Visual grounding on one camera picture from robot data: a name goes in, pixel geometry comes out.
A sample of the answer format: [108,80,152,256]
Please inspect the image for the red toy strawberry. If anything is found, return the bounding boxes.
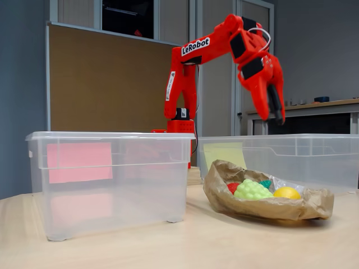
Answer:
[226,182,242,196]

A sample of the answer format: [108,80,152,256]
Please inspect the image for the light green toy grapes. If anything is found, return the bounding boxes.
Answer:
[233,179,274,201]

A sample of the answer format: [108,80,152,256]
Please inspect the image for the yellow toy lemon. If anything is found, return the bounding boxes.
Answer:
[273,187,301,200]

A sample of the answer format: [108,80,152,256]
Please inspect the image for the clear plastic bin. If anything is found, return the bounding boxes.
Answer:
[196,133,359,194]
[25,131,196,242]

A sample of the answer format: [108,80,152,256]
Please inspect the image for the tall grey cabinet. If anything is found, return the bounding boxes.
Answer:
[49,0,275,136]

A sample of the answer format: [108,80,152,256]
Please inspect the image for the sideboard with wooden top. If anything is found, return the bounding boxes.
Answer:
[246,98,359,136]

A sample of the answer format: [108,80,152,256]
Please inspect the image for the yellow paper note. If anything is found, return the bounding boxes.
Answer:
[203,142,247,170]

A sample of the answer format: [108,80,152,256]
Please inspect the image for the crumpled brown paper bag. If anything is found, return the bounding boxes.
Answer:
[202,159,335,222]

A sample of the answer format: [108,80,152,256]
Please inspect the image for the black device in cabinet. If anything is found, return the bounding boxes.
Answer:
[102,0,154,39]

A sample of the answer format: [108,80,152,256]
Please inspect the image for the cork pin board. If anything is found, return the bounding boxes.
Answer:
[46,21,194,132]

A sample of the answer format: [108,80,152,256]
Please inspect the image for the pink paper note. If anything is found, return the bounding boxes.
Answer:
[47,142,113,184]

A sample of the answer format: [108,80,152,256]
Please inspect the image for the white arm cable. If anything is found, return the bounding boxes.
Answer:
[248,27,272,53]

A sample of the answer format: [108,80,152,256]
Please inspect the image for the black power cable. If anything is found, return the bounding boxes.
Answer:
[191,123,199,155]

